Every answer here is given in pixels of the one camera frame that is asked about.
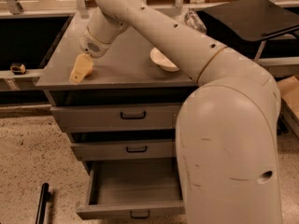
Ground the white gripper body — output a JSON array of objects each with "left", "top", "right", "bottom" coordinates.
[{"left": 79, "top": 29, "right": 110, "bottom": 58}]

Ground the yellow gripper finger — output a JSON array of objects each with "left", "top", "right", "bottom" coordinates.
[{"left": 69, "top": 53, "right": 93, "bottom": 83}]

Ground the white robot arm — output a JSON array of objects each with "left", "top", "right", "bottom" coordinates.
[{"left": 70, "top": 0, "right": 282, "bottom": 224}]

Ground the grey drawer cabinet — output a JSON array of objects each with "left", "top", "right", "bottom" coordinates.
[{"left": 37, "top": 16, "right": 196, "bottom": 169}]

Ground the grey top drawer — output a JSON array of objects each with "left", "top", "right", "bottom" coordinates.
[{"left": 51, "top": 104, "right": 180, "bottom": 133}]

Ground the grey drawer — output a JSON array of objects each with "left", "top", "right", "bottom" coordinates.
[
  {"left": 77, "top": 158, "right": 184, "bottom": 220},
  {"left": 51, "top": 104, "right": 180, "bottom": 133},
  {"left": 71, "top": 139, "right": 176, "bottom": 161}
]

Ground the grey middle drawer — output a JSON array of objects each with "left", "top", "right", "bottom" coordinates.
[{"left": 71, "top": 139, "right": 176, "bottom": 161}]

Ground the grey bottom drawer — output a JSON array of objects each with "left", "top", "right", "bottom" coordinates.
[{"left": 77, "top": 158, "right": 184, "bottom": 220}]

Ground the white bowl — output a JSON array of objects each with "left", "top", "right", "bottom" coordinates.
[{"left": 149, "top": 48, "right": 179, "bottom": 72}]

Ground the clear plastic bottle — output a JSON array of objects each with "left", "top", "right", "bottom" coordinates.
[{"left": 184, "top": 10, "right": 206, "bottom": 34}]

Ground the black bar on floor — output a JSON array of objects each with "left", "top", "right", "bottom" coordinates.
[{"left": 35, "top": 183, "right": 51, "bottom": 224}]

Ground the black tray stand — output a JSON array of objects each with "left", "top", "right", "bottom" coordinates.
[{"left": 197, "top": 0, "right": 299, "bottom": 59}]

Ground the cardboard box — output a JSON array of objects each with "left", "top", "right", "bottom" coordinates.
[{"left": 278, "top": 76, "right": 299, "bottom": 126}]

